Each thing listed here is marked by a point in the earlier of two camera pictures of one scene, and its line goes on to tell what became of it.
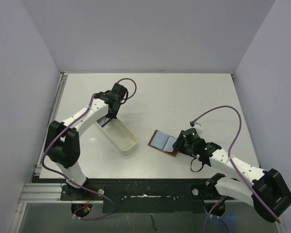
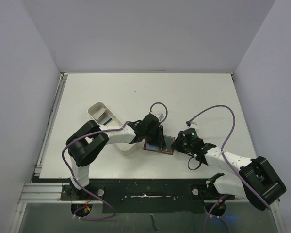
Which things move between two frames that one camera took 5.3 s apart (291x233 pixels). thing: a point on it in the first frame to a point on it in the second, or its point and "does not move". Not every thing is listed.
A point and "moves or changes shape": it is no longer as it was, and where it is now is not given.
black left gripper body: (113, 113) to (149, 134)
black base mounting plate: (137, 195) does not move
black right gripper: (180, 143) does not move
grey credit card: (103, 121) to (169, 141)
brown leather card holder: (163, 142) moves or changes shape
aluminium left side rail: (37, 169) does not move
